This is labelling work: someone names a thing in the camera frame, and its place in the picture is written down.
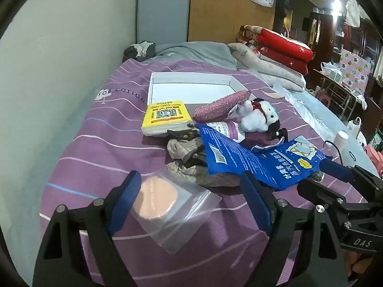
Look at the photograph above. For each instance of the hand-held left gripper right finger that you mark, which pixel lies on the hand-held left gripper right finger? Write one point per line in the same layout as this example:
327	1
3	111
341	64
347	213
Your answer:
254	203

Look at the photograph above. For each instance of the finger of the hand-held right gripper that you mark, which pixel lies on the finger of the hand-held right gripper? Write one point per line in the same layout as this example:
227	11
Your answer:
333	167
317	191

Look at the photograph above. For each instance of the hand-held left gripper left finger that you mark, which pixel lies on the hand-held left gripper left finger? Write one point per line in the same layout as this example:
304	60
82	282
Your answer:
127	197

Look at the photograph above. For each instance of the orange puff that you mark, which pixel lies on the orange puff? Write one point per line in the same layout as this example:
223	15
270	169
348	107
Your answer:
158	203

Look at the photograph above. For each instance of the purple pump bottle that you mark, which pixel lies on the purple pump bottle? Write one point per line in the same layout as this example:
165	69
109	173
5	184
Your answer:
233	130

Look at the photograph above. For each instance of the white plush dog toy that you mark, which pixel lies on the white plush dog toy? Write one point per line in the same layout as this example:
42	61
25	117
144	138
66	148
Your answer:
254	116

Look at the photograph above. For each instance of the pink sparkly pouch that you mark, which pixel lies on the pink sparkly pouch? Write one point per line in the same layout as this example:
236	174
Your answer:
218	106

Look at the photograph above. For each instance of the white cardboard box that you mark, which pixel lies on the white cardboard box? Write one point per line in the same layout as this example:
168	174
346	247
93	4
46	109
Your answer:
191	92

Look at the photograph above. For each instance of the white jar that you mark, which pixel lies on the white jar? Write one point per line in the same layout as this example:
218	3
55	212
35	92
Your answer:
341	139

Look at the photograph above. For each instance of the white small appliance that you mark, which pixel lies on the white small appliance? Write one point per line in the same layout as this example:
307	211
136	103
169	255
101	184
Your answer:
356	125

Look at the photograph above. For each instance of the purple striped bed sheet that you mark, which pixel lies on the purple striped bed sheet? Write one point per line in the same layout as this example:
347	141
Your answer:
104	155

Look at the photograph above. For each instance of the clear plastic sheet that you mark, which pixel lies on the clear plastic sheet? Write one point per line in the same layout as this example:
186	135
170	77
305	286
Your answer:
299	104

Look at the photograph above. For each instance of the metal rack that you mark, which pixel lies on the metal rack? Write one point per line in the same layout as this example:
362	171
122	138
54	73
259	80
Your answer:
338	92

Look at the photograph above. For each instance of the yellow tissue pack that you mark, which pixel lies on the yellow tissue pack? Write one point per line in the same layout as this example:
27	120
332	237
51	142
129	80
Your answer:
166	113

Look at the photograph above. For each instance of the red folded quilt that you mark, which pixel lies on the red folded quilt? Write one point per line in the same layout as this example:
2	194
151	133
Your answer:
287	43
284	61

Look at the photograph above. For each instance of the dark wooden cabinet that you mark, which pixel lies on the dark wooden cabinet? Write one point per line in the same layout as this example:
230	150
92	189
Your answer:
368	41

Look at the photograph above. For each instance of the dark clothing bundle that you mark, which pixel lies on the dark clothing bundle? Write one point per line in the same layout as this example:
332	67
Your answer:
134	53

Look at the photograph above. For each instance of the white hanging shirt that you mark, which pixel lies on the white hanging shirt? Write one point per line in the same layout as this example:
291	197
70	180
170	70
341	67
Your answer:
356	12

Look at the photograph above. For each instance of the red floral quilt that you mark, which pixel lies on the red floral quilt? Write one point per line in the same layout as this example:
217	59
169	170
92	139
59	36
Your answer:
247	34

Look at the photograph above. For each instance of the grey blanket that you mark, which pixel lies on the grey blanket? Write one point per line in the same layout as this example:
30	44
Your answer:
197	52

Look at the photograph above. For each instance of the dark hanging jacket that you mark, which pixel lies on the dark hanging jacket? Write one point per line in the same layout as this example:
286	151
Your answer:
282	3

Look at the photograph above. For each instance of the grey upright panel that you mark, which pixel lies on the grey upright panel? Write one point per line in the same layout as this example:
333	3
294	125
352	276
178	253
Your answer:
163	9

